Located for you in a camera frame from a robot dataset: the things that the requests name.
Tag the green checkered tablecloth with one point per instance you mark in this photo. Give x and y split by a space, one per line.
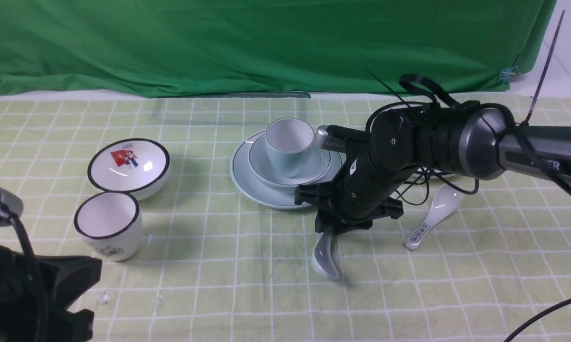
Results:
216 267

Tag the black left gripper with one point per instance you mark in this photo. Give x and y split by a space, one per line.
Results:
65 278

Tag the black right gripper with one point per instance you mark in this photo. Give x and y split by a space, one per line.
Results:
357 196

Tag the blue binder clip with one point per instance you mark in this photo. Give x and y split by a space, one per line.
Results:
509 75

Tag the light blue spoon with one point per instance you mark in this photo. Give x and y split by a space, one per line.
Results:
322 257

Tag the light blue cup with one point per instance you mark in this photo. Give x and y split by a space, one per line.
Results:
290 140

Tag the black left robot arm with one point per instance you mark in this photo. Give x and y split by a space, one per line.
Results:
11 208

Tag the green backdrop cloth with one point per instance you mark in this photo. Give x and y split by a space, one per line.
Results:
161 48

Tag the white cup with bicycle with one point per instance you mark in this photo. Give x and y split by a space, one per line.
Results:
111 223

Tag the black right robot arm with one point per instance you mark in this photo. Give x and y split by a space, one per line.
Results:
474 140

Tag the light blue bowl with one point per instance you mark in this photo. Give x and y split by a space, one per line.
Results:
285 173

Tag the light blue plate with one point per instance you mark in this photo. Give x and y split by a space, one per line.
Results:
254 176

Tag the white plate with picture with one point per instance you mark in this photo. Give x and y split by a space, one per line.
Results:
419 176

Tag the white spoon with print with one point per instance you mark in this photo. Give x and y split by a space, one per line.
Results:
445 202

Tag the white bowl with picture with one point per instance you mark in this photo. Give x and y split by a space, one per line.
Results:
137 166

